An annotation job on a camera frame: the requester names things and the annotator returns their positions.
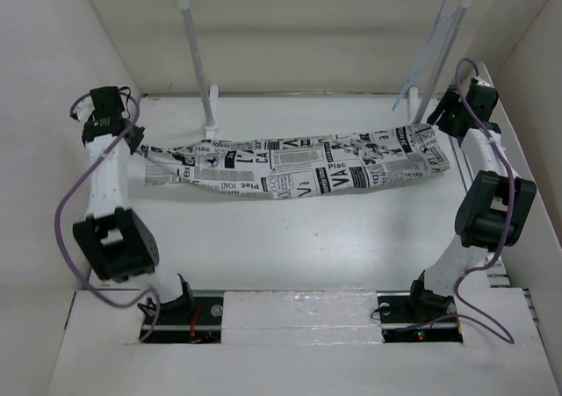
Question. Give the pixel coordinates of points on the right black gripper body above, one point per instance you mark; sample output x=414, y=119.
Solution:
x=452, y=102

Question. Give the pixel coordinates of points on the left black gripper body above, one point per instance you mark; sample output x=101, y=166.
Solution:
x=136, y=140

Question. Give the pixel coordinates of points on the black white newspaper print trousers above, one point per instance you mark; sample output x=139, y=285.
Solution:
x=304, y=167

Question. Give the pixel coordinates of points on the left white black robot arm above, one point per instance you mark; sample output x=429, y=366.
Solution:
x=113, y=238

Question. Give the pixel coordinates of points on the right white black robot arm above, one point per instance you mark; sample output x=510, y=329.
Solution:
x=497, y=196

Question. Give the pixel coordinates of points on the clear blue plastic hanger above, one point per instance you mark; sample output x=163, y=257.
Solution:
x=434, y=40

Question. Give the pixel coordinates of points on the aluminium rail right side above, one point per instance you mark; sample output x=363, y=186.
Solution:
x=463, y=162

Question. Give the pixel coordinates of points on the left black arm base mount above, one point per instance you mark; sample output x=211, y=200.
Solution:
x=202, y=325

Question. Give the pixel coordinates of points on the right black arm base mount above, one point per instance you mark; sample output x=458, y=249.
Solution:
x=406, y=319

